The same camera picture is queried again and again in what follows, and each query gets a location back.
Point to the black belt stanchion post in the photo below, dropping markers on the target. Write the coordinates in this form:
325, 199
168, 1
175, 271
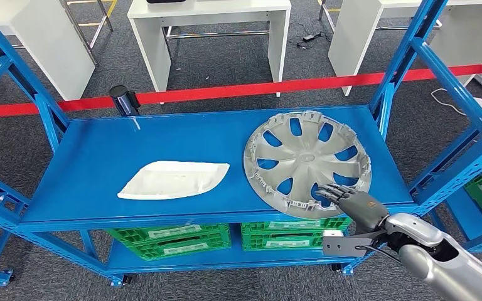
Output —
122, 101

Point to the white desk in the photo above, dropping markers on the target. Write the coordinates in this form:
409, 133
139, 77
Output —
353, 41
153, 41
49, 45

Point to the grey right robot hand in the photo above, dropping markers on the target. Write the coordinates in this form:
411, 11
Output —
361, 210

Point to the silver wheel hubcap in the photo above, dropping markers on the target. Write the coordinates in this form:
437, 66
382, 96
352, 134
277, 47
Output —
303, 158

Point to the red barrier belt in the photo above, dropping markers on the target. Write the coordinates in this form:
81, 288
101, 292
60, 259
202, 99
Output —
224, 92

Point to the flat black device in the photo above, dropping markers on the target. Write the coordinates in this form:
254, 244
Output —
166, 1

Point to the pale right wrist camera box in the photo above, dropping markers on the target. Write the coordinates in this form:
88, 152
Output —
340, 247

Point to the white power strip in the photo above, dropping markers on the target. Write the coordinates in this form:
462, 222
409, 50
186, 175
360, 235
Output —
480, 104

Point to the black power adapter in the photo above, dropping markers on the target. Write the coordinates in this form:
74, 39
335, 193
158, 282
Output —
308, 37

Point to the white plastic cover part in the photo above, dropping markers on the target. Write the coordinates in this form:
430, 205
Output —
170, 180

